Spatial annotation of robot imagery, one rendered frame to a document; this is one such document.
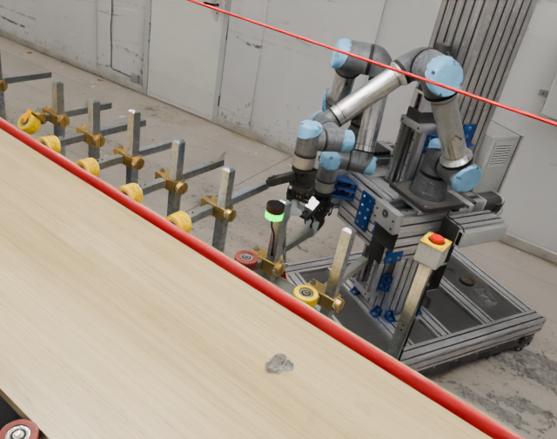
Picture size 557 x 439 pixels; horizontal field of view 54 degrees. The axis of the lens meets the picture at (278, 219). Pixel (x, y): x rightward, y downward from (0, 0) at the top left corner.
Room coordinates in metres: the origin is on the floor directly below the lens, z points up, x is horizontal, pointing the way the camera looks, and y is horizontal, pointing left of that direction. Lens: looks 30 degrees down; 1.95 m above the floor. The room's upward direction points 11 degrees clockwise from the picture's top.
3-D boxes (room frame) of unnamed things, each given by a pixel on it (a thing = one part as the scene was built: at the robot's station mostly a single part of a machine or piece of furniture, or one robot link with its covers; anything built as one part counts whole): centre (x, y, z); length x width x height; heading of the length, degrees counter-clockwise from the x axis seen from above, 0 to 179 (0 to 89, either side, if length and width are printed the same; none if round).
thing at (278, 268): (1.60, 0.01, 0.85); 0.13 x 0.06 x 0.05; 58
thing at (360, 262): (1.56, -0.24, 0.84); 0.43 x 0.03 x 0.04; 148
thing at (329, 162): (1.90, -0.15, 1.12); 0.09 x 0.08 x 0.11; 178
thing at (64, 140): (2.18, 0.85, 0.95); 0.50 x 0.04 x 0.04; 148
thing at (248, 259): (1.52, 0.08, 0.85); 0.08 x 0.08 x 0.11
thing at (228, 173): (1.72, 0.21, 0.89); 0.03 x 0.03 x 0.48; 58
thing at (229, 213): (1.73, 0.22, 0.95); 0.13 x 0.06 x 0.05; 58
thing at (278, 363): (1.06, -0.07, 0.91); 0.09 x 0.07 x 0.02; 126
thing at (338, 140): (1.72, -0.13, 1.30); 0.11 x 0.11 x 0.08; 22
